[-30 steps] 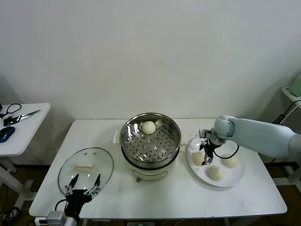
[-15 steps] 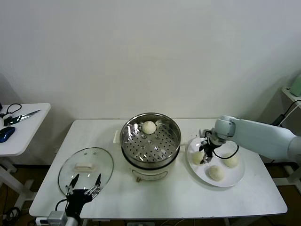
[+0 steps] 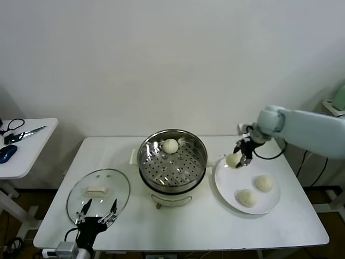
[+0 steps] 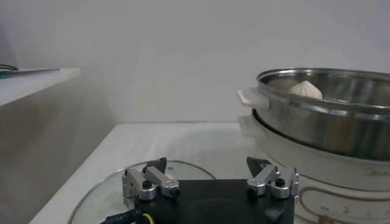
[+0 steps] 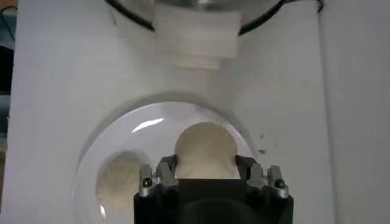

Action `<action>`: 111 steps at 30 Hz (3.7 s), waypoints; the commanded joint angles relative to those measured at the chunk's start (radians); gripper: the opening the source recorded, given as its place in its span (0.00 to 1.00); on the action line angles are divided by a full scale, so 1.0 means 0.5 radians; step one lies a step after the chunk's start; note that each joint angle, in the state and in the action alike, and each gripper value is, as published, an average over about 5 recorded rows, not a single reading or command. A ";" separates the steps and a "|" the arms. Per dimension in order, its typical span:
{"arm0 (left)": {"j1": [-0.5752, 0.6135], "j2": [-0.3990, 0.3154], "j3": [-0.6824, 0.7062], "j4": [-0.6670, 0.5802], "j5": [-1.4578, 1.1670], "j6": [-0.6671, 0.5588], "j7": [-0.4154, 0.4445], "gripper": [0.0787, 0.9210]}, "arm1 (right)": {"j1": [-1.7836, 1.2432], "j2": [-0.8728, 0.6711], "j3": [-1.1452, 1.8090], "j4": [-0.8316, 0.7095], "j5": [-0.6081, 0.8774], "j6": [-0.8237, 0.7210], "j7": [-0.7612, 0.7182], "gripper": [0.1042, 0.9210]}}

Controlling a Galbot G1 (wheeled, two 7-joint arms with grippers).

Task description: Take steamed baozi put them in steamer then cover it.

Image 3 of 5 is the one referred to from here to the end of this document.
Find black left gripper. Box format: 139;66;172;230
75;199;118;248

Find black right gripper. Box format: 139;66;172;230
233;135;259;169

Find white steamed baozi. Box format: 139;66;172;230
162;138;179;154
254;175;274;193
237;189;259;208
225;153;242;168

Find glass lid white handle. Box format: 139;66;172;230
66;168;131;226

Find steel steamer basket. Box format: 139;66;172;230
130;128;216;194

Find white round plate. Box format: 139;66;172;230
214;155;281;215

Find white side table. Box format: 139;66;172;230
0;118;59;240

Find white shelf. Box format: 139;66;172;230
322;98;345;117

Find blue computer mouse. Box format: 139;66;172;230
0;145;18;164

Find pale green appliance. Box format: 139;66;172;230
330;84;345;111

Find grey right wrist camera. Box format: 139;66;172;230
237;122;256;139

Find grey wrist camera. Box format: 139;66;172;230
237;122;256;139
42;241;79;259

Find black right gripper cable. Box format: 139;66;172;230
254;139;287;160

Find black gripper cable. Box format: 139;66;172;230
64;227;79;242
254;139;287;160

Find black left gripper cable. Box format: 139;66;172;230
64;227;79;242

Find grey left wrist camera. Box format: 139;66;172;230
42;241;79;259

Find black floor cables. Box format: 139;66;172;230
0;237;25;256

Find scissors with dark handle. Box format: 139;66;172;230
4;125;48;144

